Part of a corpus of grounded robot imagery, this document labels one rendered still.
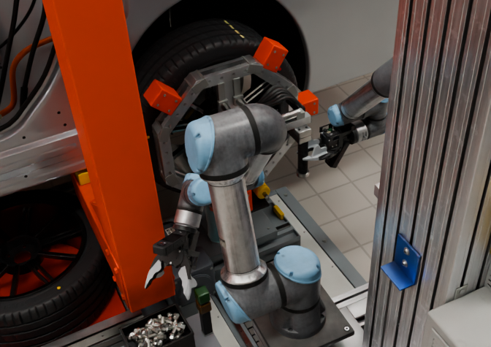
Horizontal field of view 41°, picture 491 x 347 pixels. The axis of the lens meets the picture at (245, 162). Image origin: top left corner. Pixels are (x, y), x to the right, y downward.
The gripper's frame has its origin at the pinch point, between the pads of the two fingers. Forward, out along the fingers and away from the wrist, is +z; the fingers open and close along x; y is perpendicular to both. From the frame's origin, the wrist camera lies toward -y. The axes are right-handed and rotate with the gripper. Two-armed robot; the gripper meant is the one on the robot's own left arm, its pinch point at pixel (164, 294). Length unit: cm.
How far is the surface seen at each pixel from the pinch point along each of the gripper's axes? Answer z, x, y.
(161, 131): -50, 27, 15
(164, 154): -44, 29, 22
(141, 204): -23.6, 13.2, -3.6
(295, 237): -31, 14, 108
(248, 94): -74, 15, 44
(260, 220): -35, 29, 100
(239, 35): -90, 13, 26
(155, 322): 10.3, 14.8, 20.6
